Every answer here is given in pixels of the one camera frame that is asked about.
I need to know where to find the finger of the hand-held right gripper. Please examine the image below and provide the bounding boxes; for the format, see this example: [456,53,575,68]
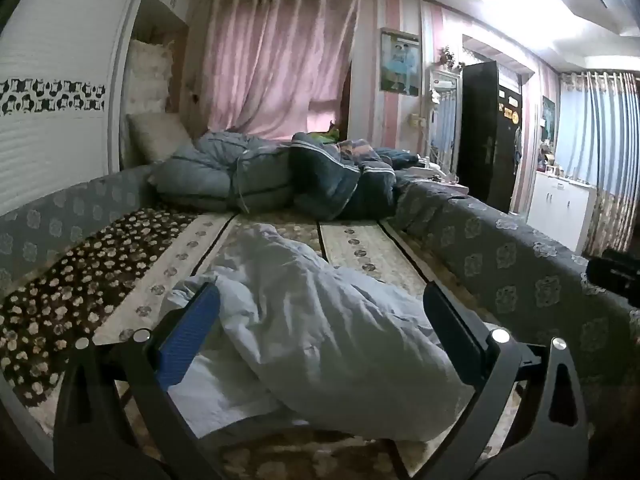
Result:
[585,246,640,307]

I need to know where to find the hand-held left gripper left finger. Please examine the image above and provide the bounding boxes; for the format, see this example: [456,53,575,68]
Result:
[52,282,223,480]

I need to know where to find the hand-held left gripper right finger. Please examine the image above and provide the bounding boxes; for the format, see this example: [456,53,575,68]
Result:
[395,282,592,480]

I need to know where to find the white padded garment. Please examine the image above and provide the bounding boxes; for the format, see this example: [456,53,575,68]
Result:
[165,224,476,443]

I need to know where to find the white cabinet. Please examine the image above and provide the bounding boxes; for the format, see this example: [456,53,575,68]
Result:
[526,171,599,257]

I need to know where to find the grey floral sofa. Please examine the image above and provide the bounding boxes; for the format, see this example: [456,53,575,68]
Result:
[0,207,506,480]

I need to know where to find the blue curtain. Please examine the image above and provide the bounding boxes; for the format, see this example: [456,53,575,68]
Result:
[556,71,640,257]

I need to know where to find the light grey-blue folded quilt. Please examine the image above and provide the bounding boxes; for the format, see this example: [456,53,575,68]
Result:
[149,130,297,214]

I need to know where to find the dark blue cloth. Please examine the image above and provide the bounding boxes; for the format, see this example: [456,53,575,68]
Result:
[374,146,422,172]

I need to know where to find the dark teal folded quilt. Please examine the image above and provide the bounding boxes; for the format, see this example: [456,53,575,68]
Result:
[289,132,401,222]

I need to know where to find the cream pillow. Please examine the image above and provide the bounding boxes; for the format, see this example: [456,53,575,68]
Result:
[126,111,195,164]

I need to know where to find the white framed mirror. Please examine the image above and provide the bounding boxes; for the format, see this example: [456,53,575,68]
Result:
[426,66,462,177]

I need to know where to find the white wardrobe with patterned band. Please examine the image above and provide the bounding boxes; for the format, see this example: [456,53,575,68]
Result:
[0,0,153,217]

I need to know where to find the stack of cream bedding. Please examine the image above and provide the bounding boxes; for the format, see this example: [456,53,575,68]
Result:
[127,39,175,113]

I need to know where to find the artificial flowers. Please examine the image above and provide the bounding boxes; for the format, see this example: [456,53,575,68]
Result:
[438,46,467,70]

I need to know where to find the pink curtain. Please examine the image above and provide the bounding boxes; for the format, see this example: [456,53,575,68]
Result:
[192,0,362,142]

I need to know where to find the grey floral bed rail cover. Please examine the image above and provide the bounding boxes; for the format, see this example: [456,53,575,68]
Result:
[392,180,640,411]
[0,165,157,303]

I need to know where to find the small wall picture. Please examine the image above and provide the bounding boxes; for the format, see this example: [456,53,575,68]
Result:
[541,95,558,144]

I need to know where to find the wall poster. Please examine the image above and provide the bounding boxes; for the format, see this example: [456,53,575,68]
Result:
[379,26,422,98]

